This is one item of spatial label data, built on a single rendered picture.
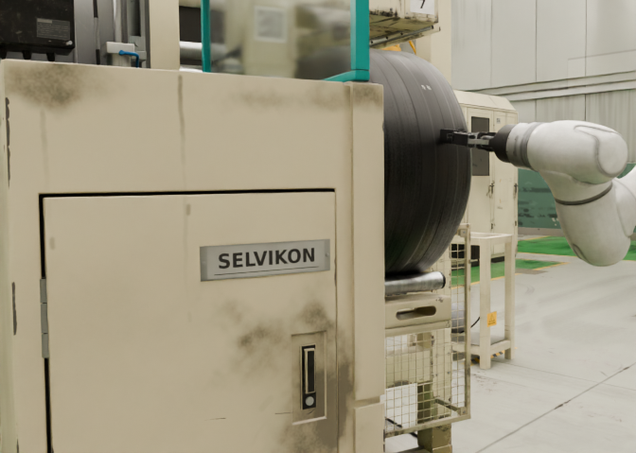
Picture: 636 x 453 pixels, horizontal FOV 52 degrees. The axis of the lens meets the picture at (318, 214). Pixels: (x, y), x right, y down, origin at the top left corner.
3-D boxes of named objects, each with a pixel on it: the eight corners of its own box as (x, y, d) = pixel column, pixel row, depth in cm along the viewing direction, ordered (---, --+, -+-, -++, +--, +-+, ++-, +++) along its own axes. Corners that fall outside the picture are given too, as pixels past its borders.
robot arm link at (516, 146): (528, 121, 117) (504, 119, 122) (522, 172, 119) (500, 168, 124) (564, 123, 122) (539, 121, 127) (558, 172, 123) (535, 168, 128)
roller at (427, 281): (325, 304, 149) (324, 284, 149) (315, 300, 153) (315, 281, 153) (447, 289, 165) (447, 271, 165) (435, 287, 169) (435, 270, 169)
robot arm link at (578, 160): (515, 137, 116) (536, 199, 122) (587, 145, 103) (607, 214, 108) (556, 108, 120) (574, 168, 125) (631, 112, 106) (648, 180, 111)
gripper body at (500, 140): (539, 126, 126) (504, 123, 135) (506, 124, 123) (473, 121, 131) (535, 165, 128) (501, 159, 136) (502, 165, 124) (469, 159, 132)
